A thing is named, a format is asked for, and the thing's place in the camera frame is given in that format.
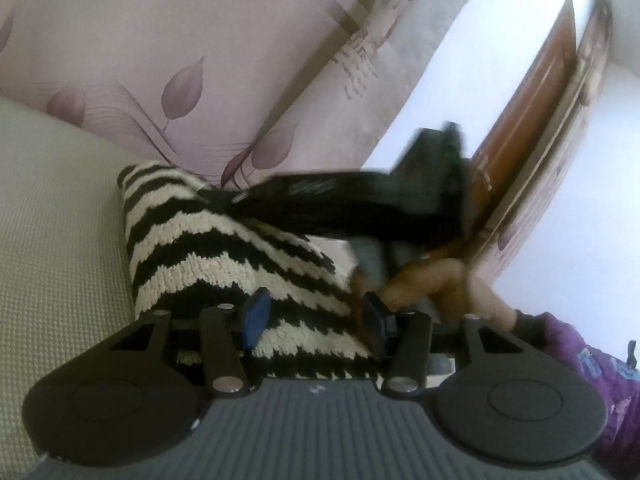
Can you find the person's right hand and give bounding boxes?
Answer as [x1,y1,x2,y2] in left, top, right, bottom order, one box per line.
[380,258,519,331]

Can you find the person's right forearm purple sleeve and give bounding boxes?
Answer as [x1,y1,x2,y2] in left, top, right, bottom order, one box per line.
[510,310,640,466]

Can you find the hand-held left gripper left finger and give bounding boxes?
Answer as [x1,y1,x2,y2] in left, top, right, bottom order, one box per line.
[107,287,273,396]

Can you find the black white striped knit garment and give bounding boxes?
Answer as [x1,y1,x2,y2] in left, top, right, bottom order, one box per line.
[117,160,386,381]

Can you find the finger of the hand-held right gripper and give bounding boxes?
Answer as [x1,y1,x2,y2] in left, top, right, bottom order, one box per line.
[230,170,401,241]

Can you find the brown wooden door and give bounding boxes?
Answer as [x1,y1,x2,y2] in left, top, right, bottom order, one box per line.
[470,0,581,241]

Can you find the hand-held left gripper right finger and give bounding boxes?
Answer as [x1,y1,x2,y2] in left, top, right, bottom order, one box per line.
[361,290,516,395]

